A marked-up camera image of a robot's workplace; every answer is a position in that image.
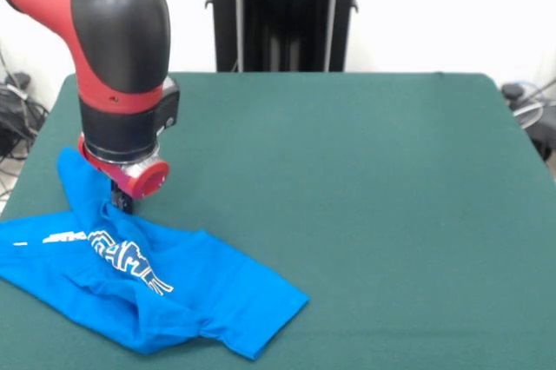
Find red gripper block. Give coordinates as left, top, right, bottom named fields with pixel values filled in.
left=76, top=134, right=170, bottom=215

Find blue laundry item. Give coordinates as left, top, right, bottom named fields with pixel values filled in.
left=0, top=146, right=311, bottom=361

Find dark green table cloth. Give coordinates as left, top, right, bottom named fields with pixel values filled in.
left=0, top=72, right=556, bottom=370

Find black floor cable tangle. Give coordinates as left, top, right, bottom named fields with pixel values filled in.
left=0, top=46, right=52, bottom=204

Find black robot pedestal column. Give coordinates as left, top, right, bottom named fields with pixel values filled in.
left=203, top=0, right=377, bottom=74

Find grey and blue cables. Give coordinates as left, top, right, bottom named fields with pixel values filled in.
left=506, top=78, right=556, bottom=106

